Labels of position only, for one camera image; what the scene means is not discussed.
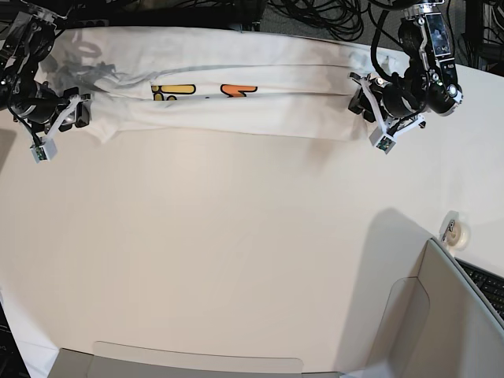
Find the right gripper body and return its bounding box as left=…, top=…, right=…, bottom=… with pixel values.
left=11, top=84, right=91, bottom=132

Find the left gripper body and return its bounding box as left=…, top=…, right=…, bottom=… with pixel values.
left=348, top=78, right=420, bottom=123

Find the white printed t-shirt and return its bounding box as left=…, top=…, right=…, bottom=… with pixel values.
left=38, top=27, right=373, bottom=142

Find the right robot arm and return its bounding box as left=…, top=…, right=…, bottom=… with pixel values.
left=1, top=1, right=91, bottom=135

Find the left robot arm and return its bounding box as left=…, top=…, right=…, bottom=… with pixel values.
left=348, top=1, right=463, bottom=128

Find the clear tape roll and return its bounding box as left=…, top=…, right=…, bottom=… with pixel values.
left=439, top=210, right=471, bottom=251

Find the black keyboard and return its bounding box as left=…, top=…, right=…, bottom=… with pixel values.
left=457, top=259, right=504, bottom=318

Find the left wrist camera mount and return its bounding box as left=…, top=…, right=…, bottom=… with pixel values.
left=349, top=72, right=425, bottom=154

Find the black cable bundle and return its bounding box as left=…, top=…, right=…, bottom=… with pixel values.
left=267, top=0, right=367, bottom=43

